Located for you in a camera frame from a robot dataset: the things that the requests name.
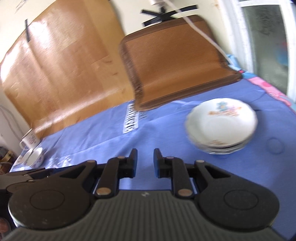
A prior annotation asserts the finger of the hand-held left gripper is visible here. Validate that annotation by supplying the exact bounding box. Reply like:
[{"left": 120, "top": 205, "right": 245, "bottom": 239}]
[{"left": 29, "top": 167, "right": 56, "bottom": 179}]

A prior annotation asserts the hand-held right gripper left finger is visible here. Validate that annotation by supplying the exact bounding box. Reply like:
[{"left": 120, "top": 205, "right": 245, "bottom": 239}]
[{"left": 59, "top": 148, "right": 138, "bottom": 199}]

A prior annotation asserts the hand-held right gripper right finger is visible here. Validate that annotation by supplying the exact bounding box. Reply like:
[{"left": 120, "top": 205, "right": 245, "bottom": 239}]
[{"left": 153, "top": 148, "right": 232, "bottom": 199}]

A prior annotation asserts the white scalloped floral plate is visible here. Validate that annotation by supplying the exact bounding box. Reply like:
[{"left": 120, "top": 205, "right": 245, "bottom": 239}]
[{"left": 184, "top": 98, "right": 258, "bottom": 149}]

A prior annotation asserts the blue printed cloth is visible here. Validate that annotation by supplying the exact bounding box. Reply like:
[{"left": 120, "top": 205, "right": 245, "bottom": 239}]
[{"left": 9, "top": 79, "right": 296, "bottom": 241}]

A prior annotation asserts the white enamel mug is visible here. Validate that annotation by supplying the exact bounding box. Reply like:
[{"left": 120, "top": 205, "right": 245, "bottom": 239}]
[{"left": 20, "top": 128, "right": 41, "bottom": 150}]

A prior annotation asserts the brown woven mat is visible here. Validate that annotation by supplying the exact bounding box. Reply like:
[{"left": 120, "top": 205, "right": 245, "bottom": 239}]
[{"left": 119, "top": 15, "right": 243, "bottom": 112}]

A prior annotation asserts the light blue cloth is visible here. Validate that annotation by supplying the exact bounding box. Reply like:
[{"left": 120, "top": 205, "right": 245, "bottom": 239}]
[{"left": 225, "top": 54, "right": 242, "bottom": 70}]

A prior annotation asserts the pink printed bedsheet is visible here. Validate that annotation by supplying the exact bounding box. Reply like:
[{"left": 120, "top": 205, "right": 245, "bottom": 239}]
[{"left": 243, "top": 72, "right": 296, "bottom": 107}]

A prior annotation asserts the black tape cross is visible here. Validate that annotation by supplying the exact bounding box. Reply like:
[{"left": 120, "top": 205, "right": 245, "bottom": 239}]
[{"left": 142, "top": 5, "right": 200, "bottom": 27}]

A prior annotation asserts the white framed frosted window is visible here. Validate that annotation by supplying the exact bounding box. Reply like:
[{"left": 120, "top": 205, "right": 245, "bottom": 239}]
[{"left": 229, "top": 0, "right": 296, "bottom": 102}]

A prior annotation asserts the wood-pattern wall sheet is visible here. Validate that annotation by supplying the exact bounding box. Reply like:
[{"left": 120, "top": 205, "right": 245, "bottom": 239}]
[{"left": 0, "top": 0, "right": 137, "bottom": 138}]

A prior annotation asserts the white charging cable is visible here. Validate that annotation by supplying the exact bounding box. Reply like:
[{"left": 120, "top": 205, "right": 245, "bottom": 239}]
[{"left": 162, "top": 0, "right": 234, "bottom": 67}]

